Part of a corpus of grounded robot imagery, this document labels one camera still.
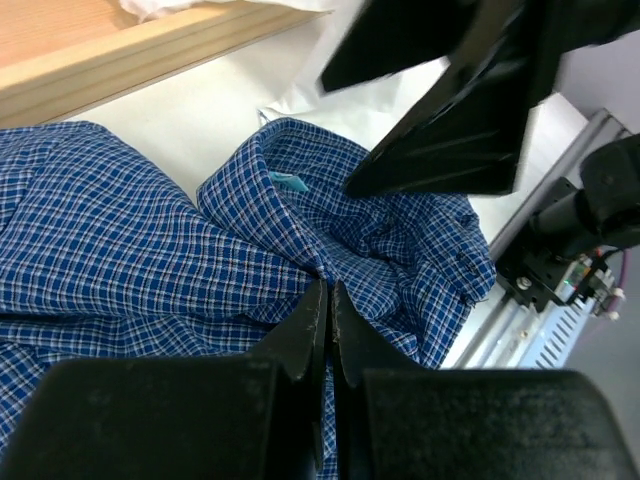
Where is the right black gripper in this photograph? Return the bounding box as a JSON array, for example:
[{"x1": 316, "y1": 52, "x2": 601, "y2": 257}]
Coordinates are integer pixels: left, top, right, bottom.
[{"x1": 521, "y1": 0, "x2": 639, "y2": 95}]

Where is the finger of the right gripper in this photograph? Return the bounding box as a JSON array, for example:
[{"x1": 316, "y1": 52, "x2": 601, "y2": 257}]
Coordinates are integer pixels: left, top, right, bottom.
[
  {"x1": 320, "y1": 1, "x2": 528, "y2": 93},
  {"x1": 345, "y1": 24, "x2": 560, "y2": 196}
]

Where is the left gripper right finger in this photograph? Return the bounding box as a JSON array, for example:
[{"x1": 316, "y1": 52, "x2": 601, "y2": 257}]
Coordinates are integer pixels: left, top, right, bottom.
[{"x1": 330, "y1": 283, "x2": 639, "y2": 479}]

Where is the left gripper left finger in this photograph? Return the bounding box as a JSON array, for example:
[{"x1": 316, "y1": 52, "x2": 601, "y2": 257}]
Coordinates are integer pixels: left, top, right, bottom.
[{"x1": 1, "y1": 280, "x2": 329, "y2": 479}]

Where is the blue checked shirt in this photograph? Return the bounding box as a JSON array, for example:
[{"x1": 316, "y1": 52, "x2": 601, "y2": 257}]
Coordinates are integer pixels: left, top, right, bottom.
[{"x1": 1, "y1": 118, "x2": 495, "y2": 479}]

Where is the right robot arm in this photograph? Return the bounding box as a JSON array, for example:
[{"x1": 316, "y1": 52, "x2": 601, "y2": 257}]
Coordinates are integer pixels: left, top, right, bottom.
[{"x1": 321, "y1": 1, "x2": 639, "y2": 309}]

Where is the white shirt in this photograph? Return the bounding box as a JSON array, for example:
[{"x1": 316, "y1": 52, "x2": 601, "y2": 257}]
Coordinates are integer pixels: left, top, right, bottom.
[{"x1": 117, "y1": 0, "x2": 451, "y2": 151}]

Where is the wooden clothes rack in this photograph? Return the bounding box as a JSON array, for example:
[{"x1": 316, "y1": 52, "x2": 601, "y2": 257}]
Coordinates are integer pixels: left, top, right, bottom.
[{"x1": 1, "y1": 1, "x2": 315, "y2": 128}]

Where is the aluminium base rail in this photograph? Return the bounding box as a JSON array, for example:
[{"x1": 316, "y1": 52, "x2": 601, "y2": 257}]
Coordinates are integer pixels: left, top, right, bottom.
[{"x1": 443, "y1": 95, "x2": 639, "y2": 369}]

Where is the grey slotted cable duct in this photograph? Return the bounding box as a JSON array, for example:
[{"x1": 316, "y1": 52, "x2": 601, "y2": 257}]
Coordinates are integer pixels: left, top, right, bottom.
[{"x1": 479, "y1": 299, "x2": 601, "y2": 371}]

